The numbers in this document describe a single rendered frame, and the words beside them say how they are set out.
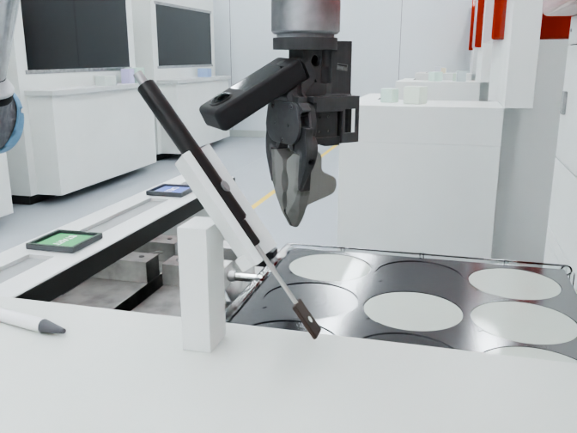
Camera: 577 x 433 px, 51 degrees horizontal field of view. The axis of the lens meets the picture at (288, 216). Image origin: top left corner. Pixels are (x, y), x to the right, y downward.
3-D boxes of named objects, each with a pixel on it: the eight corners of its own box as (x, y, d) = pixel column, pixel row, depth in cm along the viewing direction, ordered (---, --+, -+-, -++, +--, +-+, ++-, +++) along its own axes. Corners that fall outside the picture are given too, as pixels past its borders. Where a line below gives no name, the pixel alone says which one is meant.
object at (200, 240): (279, 338, 42) (278, 145, 38) (262, 364, 38) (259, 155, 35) (197, 327, 43) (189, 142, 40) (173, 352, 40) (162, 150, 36)
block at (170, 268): (233, 281, 76) (233, 259, 75) (223, 291, 73) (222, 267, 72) (174, 276, 78) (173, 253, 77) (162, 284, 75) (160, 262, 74)
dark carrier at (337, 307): (563, 273, 75) (564, 269, 74) (646, 439, 42) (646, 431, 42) (293, 251, 83) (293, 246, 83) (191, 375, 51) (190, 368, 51)
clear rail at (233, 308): (294, 251, 85) (294, 241, 84) (180, 389, 50) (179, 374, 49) (284, 250, 85) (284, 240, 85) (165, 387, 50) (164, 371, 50)
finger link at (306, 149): (318, 192, 66) (318, 112, 64) (306, 194, 66) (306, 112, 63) (294, 185, 70) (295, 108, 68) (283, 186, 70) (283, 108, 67)
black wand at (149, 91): (124, 79, 37) (139, 67, 37) (136, 78, 38) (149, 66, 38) (307, 343, 38) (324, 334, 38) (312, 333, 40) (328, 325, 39)
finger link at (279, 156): (326, 221, 74) (328, 144, 71) (284, 227, 71) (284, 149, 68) (312, 215, 76) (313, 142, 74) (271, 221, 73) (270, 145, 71)
